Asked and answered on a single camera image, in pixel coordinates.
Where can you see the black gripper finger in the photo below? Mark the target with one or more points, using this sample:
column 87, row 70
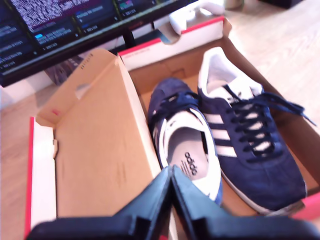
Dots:
column 150, row 205
column 192, row 205

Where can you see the red cardboard shoebox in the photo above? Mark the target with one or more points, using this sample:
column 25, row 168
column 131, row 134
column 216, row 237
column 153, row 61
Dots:
column 100, row 150

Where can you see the blue suede striped shoe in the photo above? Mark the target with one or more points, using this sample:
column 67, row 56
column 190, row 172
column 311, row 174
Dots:
column 175, row 100
column 262, row 175

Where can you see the white game controller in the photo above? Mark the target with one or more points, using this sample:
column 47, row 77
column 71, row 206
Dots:
column 195, row 15

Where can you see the wide computer monitor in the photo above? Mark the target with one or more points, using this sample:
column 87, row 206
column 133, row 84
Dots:
column 62, row 25

